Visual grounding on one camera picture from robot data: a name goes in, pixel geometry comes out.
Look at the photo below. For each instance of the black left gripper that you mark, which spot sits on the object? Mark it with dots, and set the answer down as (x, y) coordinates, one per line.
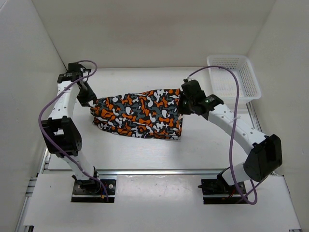
(90, 96)

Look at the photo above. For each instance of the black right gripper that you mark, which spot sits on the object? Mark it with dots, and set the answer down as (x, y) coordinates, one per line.
(181, 110)

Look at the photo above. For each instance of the orange black camouflage shorts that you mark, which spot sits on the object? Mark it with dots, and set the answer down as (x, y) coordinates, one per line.
(150, 114)

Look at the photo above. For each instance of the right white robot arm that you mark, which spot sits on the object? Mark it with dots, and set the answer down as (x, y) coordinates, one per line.
(264, 153)

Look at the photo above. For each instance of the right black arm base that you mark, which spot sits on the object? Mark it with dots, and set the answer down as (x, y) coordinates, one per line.
(215, 194)

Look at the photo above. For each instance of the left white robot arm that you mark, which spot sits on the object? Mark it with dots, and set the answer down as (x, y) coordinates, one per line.
(61, 135)

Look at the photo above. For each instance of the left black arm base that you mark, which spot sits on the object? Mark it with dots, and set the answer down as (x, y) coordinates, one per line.
(91, 191)

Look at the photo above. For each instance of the white plastic mesh basket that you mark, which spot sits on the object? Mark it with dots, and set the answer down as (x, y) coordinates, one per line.
(224, 85)

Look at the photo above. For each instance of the front aluminium rail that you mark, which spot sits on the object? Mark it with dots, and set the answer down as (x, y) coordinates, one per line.
(160, 172)

